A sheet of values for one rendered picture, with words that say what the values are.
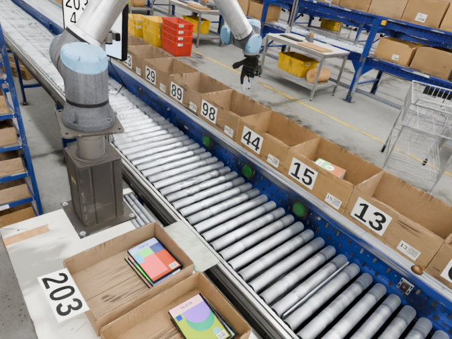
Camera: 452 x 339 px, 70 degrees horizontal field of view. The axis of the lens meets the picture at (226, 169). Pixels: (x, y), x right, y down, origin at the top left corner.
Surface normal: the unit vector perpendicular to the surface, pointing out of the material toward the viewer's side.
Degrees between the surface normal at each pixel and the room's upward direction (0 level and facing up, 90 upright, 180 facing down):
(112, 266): 1
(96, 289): 2
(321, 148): 90
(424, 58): 88
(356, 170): 89
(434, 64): 90
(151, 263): 0
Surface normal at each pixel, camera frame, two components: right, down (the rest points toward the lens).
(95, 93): 0.66, 0.51
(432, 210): -0.76, 0.25
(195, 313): 0.14, -0.83
